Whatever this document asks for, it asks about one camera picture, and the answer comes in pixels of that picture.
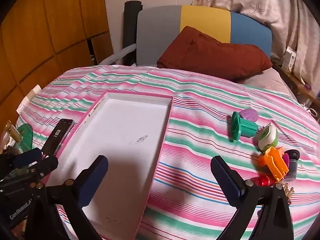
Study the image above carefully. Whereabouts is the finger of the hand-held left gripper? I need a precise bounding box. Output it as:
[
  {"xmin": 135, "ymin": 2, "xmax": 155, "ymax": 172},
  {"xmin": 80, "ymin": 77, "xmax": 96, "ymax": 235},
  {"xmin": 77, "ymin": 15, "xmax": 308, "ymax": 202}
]
[
  {"xmin": 30, "ymin": 154, "xmax": 59, "ymax": 180},
  {"xmin": 0, "ymin": 148, "xmax": 42, "ymax": 171}
]

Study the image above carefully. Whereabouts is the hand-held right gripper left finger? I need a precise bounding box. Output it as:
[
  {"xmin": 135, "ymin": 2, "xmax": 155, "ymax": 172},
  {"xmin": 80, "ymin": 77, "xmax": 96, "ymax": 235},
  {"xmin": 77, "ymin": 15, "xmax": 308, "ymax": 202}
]
[{"xmin": 25, "ymin": 155, "xmax": 109, "ymax": 240}]

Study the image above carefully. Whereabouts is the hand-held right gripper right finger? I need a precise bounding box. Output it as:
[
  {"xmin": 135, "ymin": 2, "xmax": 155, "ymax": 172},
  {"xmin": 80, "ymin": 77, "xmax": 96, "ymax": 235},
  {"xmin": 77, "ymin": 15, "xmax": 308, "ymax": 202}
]
[{"xmin": 210, "ymin": 155, "xmax": 294, "ymax": 240}]

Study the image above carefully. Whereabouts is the red small bottle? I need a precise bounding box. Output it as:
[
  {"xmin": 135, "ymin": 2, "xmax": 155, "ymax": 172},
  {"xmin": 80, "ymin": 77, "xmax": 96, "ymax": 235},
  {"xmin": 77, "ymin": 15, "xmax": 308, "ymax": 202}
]
[{"xmin": 250, "ymin": 175, "xmax": 275, "ymax": 187}]

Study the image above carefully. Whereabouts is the orange perforated block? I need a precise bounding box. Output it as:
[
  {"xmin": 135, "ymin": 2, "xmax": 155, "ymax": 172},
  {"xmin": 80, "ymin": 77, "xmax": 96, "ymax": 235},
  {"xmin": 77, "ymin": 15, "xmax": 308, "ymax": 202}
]
[{"xmin": 269, "ymin": 155, "xmax": 289, "ymax": 182}]

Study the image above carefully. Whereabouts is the teal plastic mould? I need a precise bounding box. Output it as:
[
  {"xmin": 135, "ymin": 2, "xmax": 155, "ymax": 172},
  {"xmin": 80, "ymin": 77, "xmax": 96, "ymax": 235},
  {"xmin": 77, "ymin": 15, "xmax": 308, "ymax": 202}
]
[{"xmin": 230, "ymin": 111, "xmax": 258, "ymax": 143}]

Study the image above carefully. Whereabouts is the pink-edged white tray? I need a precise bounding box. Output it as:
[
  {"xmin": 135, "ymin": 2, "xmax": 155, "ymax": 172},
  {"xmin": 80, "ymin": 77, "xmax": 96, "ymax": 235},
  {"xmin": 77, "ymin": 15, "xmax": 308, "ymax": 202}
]
[{"xmin": 46, "ymin": 90, "xmax": 174, "ymax": 240}]

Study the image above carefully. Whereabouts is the green white plastic toy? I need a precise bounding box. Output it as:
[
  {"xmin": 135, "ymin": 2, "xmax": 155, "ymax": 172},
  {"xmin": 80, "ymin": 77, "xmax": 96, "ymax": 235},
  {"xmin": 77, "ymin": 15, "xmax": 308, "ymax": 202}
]
[{"xmin": 257, "ymin": 123, "xmax": 278, "ymax": 153}]

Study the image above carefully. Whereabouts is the purple oval stamp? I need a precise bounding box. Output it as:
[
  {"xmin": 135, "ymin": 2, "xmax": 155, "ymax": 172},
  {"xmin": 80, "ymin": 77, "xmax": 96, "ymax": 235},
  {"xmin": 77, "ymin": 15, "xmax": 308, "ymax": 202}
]
[{"xmin": 239, "ymin": 108, "xmax": 259, "ymax": 123}]

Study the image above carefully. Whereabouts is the green translucent plate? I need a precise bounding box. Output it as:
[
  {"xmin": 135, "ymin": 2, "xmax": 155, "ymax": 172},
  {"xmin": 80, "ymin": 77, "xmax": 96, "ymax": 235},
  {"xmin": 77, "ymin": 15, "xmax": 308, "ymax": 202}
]
[{"xmin": 15, "ymin": 124, "xmax": 34, "ymax": 153}]

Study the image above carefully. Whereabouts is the gold capped bottle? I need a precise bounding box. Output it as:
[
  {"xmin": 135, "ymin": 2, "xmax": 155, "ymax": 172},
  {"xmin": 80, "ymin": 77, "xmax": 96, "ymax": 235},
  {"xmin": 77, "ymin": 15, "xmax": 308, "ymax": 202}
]
[{"xmin": 0, "ymin": 120, "xmax": 22, "ymax": 153}]

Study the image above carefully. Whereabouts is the black smartphone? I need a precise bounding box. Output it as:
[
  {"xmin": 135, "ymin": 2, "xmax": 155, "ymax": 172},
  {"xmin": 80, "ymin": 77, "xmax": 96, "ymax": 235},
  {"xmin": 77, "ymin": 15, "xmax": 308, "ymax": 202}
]
[{"xmin": 40, "ymin": 118, "xmax": 75, "ymax": 155}]

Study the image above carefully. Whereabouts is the pink green striped blanket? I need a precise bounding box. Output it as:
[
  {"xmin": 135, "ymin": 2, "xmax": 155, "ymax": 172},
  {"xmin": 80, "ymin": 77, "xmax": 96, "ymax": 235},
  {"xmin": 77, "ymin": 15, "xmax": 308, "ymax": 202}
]
[{"xmin": 15, "ymin": 65, "xmax": 320, "ymax": 240}]

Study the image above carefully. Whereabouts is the pale pink bedsheet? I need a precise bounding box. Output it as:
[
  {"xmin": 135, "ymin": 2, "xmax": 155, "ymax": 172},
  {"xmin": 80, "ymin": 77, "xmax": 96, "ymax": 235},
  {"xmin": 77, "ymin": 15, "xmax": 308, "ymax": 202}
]
[{"xmin": 244, "ymin": 69, "xmax": 298, "ymax": 100}]

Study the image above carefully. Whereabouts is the wooden bedside desk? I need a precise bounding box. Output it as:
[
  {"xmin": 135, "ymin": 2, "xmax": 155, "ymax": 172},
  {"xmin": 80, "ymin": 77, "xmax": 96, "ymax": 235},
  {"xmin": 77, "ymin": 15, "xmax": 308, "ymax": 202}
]
[{"xmin": 272, "ymin": 61, "xmax": 320, "ymax": 105}]

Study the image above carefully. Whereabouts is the brown pillow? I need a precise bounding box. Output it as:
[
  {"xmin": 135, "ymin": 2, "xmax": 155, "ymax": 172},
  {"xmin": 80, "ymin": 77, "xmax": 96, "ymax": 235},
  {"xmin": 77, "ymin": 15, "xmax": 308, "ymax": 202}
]
[{"xmin": 157, "ymin": 26, "xmax": 273, "ymax": 81}]

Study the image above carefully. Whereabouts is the wooden wardrobe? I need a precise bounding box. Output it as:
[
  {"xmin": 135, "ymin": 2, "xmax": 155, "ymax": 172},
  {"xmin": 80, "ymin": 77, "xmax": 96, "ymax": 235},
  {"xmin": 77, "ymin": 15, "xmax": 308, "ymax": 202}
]
[{"xmin": 0, "ymin": 0, "xmax": 113, "ymax": 130}]

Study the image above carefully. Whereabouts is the white carton box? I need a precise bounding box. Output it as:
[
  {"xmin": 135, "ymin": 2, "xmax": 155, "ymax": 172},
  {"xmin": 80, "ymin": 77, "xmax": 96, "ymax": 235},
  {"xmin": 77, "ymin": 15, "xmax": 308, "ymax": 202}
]
[{"xmin": 281, "ymin": 46, "xmax": 298, "ymax": 72}]

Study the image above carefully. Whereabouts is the grey yellow blue headboard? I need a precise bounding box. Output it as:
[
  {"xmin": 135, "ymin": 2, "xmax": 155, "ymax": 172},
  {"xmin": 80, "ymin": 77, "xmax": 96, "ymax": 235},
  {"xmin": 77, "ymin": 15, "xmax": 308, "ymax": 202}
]
[{"xmin": 136, "ymin": 5, "xmax": 272, "ymax": 68}]

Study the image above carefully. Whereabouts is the starfish print curtain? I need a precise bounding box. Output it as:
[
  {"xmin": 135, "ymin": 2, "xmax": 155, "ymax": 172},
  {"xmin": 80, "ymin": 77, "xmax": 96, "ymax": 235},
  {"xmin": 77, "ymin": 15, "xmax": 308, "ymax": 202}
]
[{"xmin": 191, "ymin": 0, "xmax": 320, "ymax": 95}]

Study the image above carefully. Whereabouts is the white hose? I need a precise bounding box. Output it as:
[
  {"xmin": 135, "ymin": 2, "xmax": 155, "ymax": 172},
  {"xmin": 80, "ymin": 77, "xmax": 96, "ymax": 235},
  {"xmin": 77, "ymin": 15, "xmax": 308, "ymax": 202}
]
[{"xmin": 98, "ymin": 44, "xmax": 137, "ymax": 65}]

